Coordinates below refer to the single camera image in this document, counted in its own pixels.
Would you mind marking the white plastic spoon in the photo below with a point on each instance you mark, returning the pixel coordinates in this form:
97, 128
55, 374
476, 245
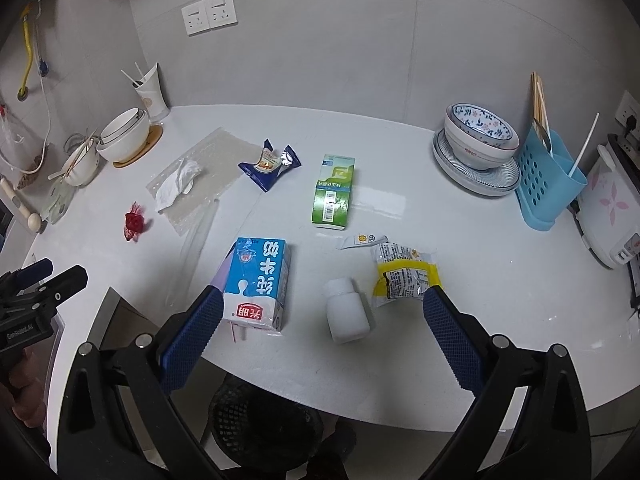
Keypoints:
581, 153

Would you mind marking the wooden chopsticks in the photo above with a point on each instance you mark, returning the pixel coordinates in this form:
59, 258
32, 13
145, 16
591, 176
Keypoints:
540, 120

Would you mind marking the blue white milk carton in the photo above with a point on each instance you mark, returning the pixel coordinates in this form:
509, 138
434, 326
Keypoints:
253, 280

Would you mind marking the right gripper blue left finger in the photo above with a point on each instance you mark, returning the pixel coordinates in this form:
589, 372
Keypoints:
186, 335

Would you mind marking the teal mesh trash basket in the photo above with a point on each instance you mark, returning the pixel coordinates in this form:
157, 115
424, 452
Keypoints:
264, 434

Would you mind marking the blue patterned bowl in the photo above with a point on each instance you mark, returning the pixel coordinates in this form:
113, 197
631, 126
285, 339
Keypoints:
478, 137

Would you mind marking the blue cookie wrapper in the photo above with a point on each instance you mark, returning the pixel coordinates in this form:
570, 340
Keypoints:
271, 165

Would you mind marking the small white orange sachet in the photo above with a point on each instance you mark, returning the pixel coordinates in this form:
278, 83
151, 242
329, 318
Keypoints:
360, 240

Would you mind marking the person's left hand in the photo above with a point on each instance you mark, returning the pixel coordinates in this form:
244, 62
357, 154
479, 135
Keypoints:
27, 404

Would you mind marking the white ceramic cup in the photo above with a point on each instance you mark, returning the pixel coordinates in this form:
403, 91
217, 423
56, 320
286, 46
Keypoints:
150, 93

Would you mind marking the blue striped plate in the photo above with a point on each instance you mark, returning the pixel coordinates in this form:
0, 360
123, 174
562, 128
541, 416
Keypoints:
493, 182

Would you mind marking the clear bubble wrap sheet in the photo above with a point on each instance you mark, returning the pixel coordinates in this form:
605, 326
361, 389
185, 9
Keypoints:
218, 155

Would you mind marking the white plastic pill bottle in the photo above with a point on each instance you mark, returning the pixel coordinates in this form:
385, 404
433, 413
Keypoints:
345, 313

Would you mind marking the wall socket with plug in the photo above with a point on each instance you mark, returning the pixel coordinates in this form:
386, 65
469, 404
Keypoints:
628, 114

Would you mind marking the clear plastic bag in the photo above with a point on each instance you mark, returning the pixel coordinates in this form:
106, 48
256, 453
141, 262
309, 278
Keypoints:
21, 151

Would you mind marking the white tissue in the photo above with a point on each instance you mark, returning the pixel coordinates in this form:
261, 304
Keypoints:
178, 183

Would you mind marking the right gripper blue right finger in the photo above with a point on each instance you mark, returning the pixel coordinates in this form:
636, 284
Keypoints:
446, 325

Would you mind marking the green white medicine box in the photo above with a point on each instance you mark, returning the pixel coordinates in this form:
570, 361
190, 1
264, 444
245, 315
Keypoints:
333, 192

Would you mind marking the blue utensil holder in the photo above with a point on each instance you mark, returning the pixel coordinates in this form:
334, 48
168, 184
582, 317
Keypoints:
546, 185

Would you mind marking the red mesh net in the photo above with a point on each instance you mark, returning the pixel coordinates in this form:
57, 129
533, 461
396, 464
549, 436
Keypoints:
135, 223

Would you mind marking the stacked white bowls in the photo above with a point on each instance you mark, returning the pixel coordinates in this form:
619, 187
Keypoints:
124, 135

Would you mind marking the yellow silver snack wrapper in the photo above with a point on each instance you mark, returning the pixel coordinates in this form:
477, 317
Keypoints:
402, 272

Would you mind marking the white bowl with chopsticks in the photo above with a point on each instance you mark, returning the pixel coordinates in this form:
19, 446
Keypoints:
82, 165

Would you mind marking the white floral rice cooker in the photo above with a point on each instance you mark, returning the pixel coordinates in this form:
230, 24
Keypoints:
608, 206

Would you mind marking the wooden coaster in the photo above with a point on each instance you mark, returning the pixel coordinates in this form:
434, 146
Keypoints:
155, 133

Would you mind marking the clear glass dish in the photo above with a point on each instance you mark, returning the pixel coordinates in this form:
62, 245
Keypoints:
59, 198

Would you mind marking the white double wall socket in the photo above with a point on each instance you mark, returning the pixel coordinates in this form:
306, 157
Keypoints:
206, 15

